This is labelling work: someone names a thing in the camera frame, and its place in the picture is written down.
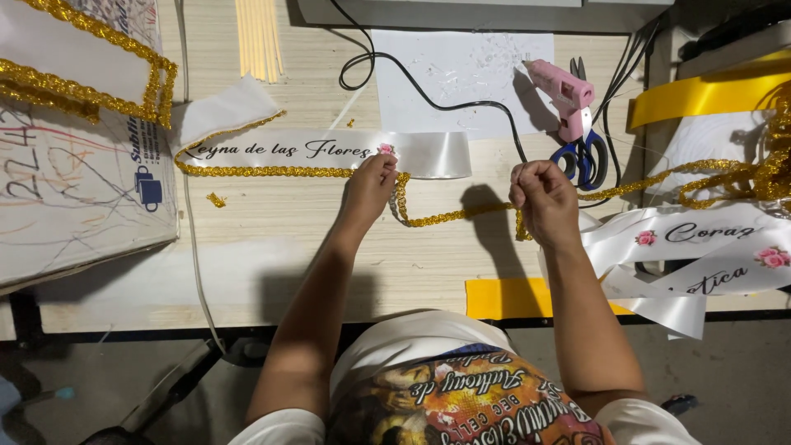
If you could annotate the person's left hand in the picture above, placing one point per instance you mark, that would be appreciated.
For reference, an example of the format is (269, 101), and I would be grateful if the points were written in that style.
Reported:
(364, 195)

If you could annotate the person's right hand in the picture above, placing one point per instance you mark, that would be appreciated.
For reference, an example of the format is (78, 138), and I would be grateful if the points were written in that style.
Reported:
(550, 204)

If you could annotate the person's left fingers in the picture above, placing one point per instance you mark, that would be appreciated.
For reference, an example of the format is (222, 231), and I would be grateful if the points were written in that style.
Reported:
(380, 167)

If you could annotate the person's right fingers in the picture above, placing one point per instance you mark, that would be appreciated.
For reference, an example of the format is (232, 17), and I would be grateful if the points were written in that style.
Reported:
(523, 182)

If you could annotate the long gold braid trim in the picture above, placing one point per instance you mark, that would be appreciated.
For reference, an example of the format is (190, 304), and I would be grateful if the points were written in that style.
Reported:
(457, 216)

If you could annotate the white lettered satin sash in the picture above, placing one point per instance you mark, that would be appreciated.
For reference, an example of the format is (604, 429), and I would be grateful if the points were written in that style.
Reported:
(296, 149)

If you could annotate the clear glue stick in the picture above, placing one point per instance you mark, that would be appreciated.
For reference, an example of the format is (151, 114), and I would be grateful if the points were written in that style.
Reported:
(347, 109)

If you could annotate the pink hot glue gun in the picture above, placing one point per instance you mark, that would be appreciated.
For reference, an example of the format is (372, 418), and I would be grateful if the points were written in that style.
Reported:
(565, 92)

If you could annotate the white paper sheet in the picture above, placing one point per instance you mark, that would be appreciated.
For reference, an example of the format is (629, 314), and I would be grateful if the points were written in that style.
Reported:
(457, 80)

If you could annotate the yellow ribbon piece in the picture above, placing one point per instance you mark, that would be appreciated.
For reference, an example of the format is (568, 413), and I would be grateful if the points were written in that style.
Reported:
(507, 298)

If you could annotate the small gold trim scrap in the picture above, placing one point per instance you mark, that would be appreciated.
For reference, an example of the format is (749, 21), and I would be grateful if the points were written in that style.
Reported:
(216, 199)

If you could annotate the bundle of yellowish glue sticks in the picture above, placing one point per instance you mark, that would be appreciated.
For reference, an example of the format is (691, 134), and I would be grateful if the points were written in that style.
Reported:
(259, 37)

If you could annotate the white ribbon with single rose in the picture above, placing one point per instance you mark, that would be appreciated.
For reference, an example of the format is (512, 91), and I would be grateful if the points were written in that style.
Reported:
(698, 235)

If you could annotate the white fabric piece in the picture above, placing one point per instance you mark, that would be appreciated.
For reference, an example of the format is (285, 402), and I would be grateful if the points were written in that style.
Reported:
(704, 145)

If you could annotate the plain white ribbon loop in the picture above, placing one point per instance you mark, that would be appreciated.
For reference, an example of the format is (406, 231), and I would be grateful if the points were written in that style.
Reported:
(670, 312)

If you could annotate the wide yellow satin ribbon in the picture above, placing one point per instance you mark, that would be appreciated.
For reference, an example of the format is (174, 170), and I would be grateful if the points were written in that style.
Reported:
(704, 96)

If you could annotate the person's printed white shirt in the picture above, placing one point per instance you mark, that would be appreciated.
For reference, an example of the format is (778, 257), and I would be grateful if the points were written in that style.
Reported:
(451, 389)

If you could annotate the white ribbon with double rose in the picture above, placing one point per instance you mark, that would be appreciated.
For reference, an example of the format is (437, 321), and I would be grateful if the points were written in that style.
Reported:
(723, 275)

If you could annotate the person's dark shoe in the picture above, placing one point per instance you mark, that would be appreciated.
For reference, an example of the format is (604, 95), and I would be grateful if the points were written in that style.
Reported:
(680, 404)

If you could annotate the scribbled white cardboard box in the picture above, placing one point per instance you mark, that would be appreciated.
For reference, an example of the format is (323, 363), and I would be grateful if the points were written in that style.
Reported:
(68, 198)

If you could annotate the white sash with gold border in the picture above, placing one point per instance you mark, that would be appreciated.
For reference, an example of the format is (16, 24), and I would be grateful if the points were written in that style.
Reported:
(68, 62)

